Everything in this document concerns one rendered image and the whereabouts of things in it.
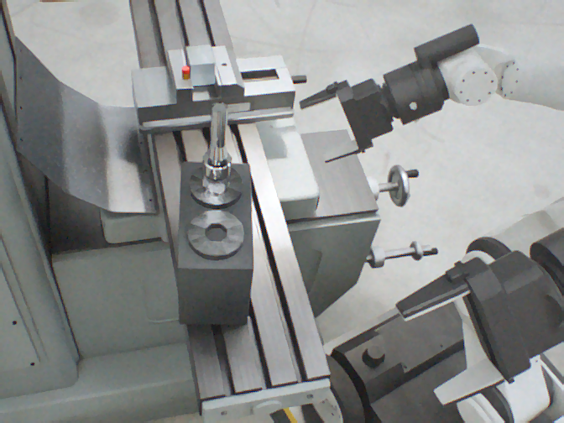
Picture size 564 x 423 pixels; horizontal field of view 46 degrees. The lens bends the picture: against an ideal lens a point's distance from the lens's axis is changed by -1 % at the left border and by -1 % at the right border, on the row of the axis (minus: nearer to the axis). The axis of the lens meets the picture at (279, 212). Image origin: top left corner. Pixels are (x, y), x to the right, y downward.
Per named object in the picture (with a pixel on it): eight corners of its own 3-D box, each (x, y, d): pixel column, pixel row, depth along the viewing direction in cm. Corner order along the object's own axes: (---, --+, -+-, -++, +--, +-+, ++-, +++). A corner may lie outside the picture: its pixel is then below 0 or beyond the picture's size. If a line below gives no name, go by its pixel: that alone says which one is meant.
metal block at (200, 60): (209, 65, 147) (210, 44, 142) (214, 84, 144) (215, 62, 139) (185, 68, 146) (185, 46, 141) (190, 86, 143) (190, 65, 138)
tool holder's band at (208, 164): (231, 174, 107) (232, 169, 106) (201, 172, 106) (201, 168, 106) (232, 152, 110) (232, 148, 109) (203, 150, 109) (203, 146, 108)
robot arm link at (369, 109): (355, 137, 116) (420, 110, 114) (365, 164, 108) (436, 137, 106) (329, 75, 109) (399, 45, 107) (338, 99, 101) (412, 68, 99)
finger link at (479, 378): (444, 406, 60) (504, 375, 60) (430, 386, 63) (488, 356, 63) (450, 419, 61) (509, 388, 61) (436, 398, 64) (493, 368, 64)
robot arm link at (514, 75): (429, 72, 111) (503, 85, 114) (444, 95, 104) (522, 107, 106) (441, 35, 108) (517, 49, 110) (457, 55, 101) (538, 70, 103)
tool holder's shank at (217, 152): (227, 165, 106) (230, 115, 97) (206, 164, 106) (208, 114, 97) (227, 150, 108) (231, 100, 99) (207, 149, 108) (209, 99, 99)
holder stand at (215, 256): (244, 225, 132) (251, 157, 117) (247, 325, 119) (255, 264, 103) (182, 223, 131) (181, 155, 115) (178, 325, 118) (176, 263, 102)
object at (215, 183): (230, 195, 111) (231, 174, 107) (201, 194, 111) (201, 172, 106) (230, 174, 114) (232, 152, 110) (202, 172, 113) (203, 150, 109)
